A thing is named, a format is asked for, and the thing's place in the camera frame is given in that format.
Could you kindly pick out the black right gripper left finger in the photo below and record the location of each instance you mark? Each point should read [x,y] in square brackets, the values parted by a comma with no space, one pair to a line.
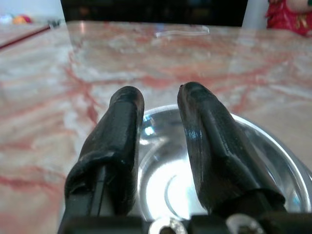
[114,146]

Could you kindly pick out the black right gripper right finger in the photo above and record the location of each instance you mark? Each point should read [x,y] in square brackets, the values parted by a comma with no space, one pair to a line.
[219,156]

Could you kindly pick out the shiny steel bowl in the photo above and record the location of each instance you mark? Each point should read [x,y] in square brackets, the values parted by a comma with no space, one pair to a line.
[165,180]

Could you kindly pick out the black chair back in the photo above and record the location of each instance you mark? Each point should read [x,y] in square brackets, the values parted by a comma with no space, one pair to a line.
[153,12]

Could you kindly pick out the red thin stick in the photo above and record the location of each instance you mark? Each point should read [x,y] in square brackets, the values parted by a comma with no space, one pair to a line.
[24,36]

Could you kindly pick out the orange round toy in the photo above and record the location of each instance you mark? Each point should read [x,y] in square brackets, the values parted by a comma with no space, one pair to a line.
[22,19]

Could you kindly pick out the red patterned cloth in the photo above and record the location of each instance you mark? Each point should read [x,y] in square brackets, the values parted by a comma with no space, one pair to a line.
[290,14]

